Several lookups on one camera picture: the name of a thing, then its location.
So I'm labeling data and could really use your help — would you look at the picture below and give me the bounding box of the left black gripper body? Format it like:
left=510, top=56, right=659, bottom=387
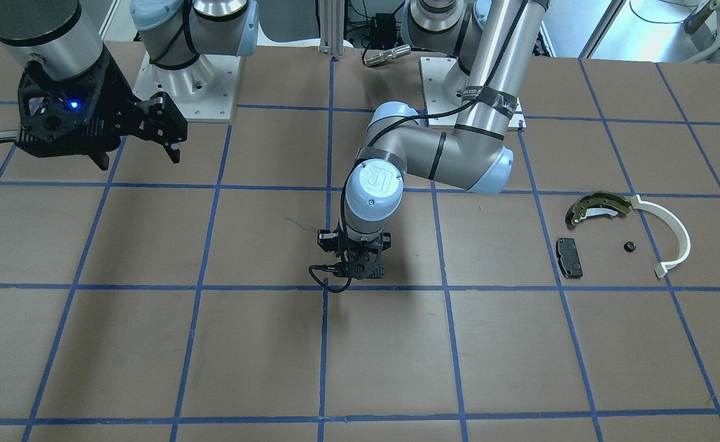
left=335, top=232, right=392, bottom=280

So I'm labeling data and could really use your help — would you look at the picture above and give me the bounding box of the black brake pad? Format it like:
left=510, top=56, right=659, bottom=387
left=554, top=237, right=584, bottom=279

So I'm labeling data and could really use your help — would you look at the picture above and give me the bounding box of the aluminium frame post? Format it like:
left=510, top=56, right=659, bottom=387
left=317, top=0, right=346, bottom=58

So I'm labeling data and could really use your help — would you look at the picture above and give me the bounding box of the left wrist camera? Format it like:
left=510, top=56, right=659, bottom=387
left=317, top=230, right=340, bottom=255

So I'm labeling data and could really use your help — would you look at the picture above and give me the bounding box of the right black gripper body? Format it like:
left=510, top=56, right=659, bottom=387
left=15, top=47, right=136, bottom=159

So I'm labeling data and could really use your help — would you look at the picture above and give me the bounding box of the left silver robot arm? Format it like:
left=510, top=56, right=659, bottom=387
left=317, top=1, right=550, bottom=281

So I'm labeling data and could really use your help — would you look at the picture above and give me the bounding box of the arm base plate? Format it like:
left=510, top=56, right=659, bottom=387
left=420, top=56, right=525, bottom=131
left=133, top=54, right=244, bottom=123

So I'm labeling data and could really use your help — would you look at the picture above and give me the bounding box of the white curved plastic bracket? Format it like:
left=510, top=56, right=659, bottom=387
left=631, top=195, right=692, bottom=278

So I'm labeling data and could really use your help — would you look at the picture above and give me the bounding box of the olive green brake shoe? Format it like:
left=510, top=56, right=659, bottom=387
left=565, top=191, right=632, bottom=228

